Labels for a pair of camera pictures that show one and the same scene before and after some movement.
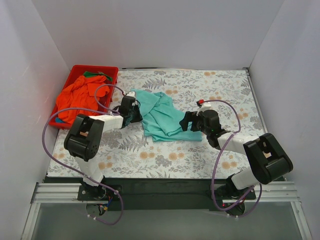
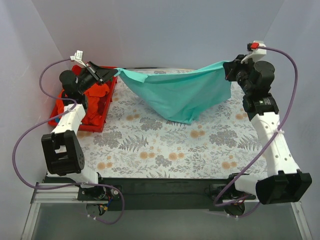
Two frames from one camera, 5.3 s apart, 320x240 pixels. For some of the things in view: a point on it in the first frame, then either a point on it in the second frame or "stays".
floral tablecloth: [131, 152] stays
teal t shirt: [161, 117] -> [187, 94]
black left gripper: [135, 113] -> [94, 72]
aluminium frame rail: [265, 192] stays
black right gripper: [194, 121] -> [232, 68]
